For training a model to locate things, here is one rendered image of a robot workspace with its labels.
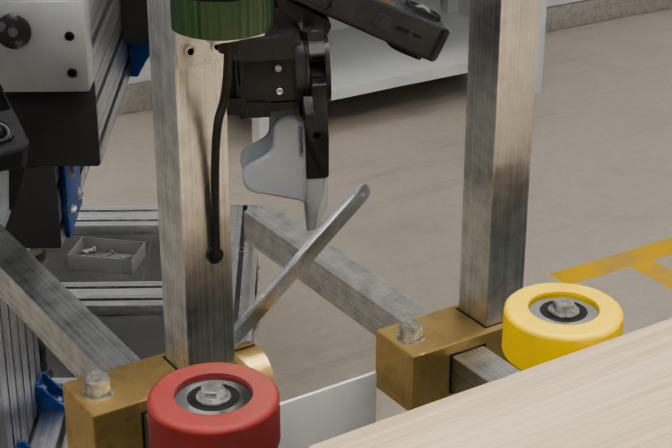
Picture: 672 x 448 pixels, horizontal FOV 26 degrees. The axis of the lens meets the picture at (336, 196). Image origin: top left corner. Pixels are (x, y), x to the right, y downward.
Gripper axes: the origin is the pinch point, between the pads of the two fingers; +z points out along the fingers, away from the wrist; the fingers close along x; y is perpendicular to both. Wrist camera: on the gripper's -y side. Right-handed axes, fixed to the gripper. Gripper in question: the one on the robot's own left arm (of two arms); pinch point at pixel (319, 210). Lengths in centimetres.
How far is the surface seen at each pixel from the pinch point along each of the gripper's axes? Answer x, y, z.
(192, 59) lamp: 11.5, 8.1, -14.7
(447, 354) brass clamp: 1.4, -8.9, 11.5
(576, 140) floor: -253, -85, 82
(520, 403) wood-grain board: 20.4, -10.1, 5.5
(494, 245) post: -0.9, -12.9, 4.1
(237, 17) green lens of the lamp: 16.7, 5.3, -18.3
